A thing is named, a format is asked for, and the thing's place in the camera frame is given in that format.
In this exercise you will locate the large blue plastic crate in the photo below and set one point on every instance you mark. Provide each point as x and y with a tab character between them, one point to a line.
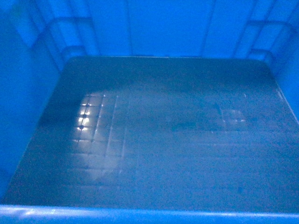
149	111

